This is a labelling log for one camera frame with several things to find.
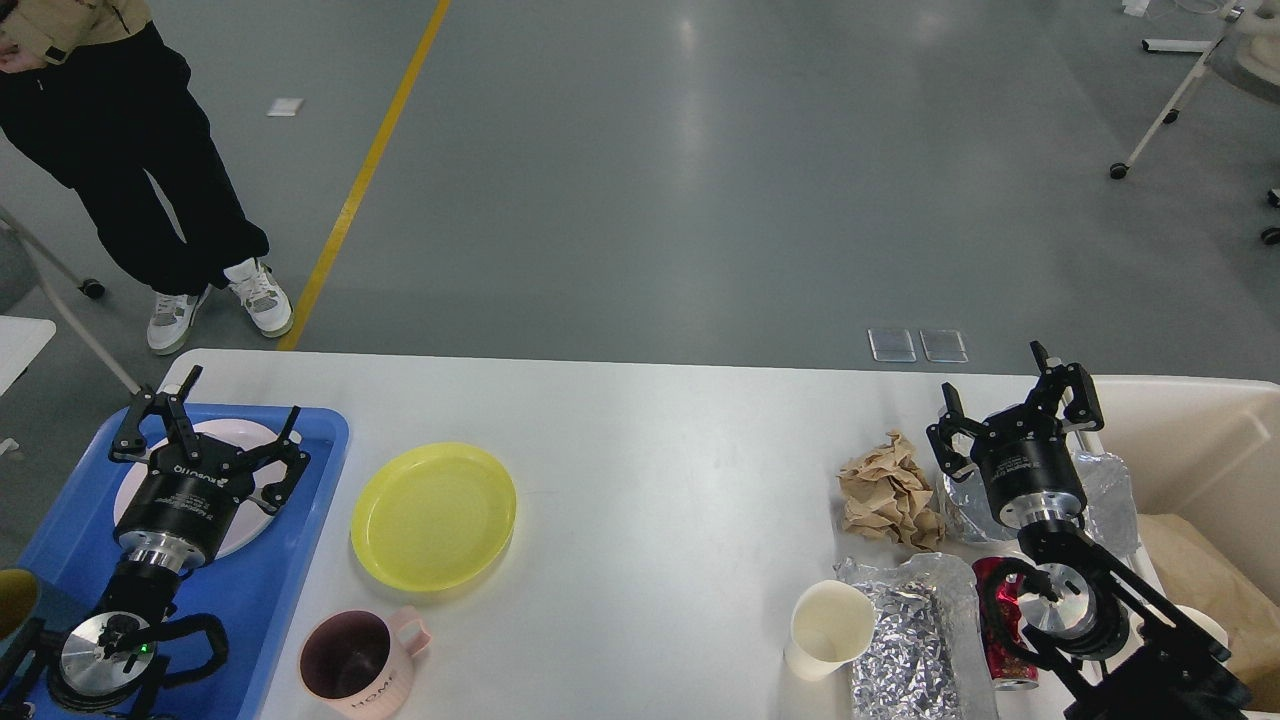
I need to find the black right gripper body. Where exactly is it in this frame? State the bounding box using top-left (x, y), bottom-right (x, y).
top-left (972, 413), bottom-right (1087, 530)

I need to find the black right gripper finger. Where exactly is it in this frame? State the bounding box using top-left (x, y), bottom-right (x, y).
top-left (1020, 341), bottom-right (1105, 433)
top-left (925, 383), bottom-right (986, 483)

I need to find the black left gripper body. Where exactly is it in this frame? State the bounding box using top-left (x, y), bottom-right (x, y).
top-left (116, 443), bottom-right (262, 574)

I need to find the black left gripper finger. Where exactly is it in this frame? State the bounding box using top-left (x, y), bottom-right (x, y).
top-left (225, 405), bottom-right (312, 518)
top-left (109, 365), bottom-right (205, 469)

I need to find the yellow plastic plate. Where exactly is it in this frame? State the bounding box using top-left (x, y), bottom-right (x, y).
top-left (349, 442), bottom-right (517, 593)

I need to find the pink HOME mug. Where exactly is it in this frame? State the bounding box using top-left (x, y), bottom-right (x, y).
top-left (298, 606), bottom-right (431, 719)

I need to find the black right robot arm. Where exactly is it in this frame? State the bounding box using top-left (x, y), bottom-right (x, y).
top-left (925, 342), bottom-right (1252, 719)

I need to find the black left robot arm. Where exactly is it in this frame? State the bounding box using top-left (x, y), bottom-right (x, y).
top-left (3, 366), bottom-right (311, 719)

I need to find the pink plate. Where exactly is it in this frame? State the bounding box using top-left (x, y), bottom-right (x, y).
top-left (111, 418), bottom-right (285, 560)

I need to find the crumpled foil under gripper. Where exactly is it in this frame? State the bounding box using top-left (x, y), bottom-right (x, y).
top-left (940, 452), bottom-right (1140, 559)

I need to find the crumpled brown paper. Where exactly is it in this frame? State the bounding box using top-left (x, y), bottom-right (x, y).
top-left (837, 430), bottom-right (945, 552)

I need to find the blue plastic tray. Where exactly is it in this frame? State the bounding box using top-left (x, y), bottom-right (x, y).
top-left (18, 407), bottom-right (349, 719)

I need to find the right floor plate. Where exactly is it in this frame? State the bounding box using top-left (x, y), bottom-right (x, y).
top-left (919, 329), bottom-right (969, 364)

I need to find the floor plate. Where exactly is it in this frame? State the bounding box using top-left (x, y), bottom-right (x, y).
top-left (867, 328), bottom-right (916, 363)
top-left (919, 329), bottom-right (969, 364)

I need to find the beige plastic bin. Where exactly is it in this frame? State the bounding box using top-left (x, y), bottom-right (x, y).
top-left (1096, 375), bottom-right (1279, 605)

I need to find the left floor plate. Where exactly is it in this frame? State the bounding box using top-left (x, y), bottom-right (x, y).
top-left (867, 328), bottom-right (916, 363)

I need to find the white side table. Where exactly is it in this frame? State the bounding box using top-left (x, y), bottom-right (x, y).
top-left (0, 315), bottom-right (56, 395)

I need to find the teal cup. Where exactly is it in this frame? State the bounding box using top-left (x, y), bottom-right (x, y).
top-left (0, 568), bottom-right (41, 642)

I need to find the brown paper in bin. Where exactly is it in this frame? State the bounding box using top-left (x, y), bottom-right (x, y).
top-left (1137, 514), bottom-right (1279, 712)

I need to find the crumpled foil front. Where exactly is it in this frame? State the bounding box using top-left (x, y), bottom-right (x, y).
top-left (836, 553), bottom-right (998, 719)

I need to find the crushed red can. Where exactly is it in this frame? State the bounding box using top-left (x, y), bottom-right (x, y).
top-left (972, 556), bottom-right (1039, 691)

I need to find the white paper cup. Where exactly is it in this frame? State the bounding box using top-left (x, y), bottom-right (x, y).
top-left (783, 579), bottom-right (879, 682)

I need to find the person in black trousers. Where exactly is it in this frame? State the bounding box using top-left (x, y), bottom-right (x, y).
top-left (1, 1), bottom-right (294, 355)

